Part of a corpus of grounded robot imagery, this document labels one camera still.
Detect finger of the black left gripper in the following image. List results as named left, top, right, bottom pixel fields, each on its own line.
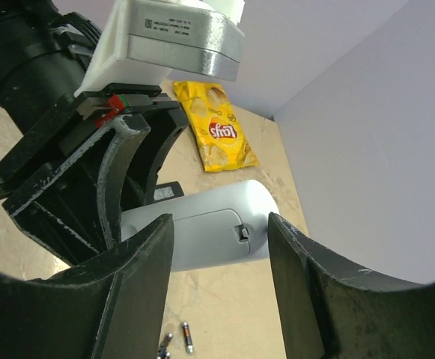
left=3, top=114, right=150, bottom=266

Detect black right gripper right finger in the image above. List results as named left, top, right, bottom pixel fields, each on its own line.
left=268, top=213, right=435, bottom=358

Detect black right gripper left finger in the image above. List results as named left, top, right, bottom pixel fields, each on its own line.
left=0, top=214, right=174, bottom=358

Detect yellow Lays chips bag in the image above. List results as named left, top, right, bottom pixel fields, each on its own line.
left=173, top=81, right=260, bottom=173

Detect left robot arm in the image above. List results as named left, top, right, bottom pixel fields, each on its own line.
left=0, top=1, right=189, bottom=265

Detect black remote control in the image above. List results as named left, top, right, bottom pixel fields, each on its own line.
left=153, top=181, right=184, bottom=203

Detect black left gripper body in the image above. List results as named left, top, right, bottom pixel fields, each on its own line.
left=0, top=84, right=189, bottom=209

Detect white remote control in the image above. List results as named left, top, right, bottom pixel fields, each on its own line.
left=121, top=179, right=279, bottom=271

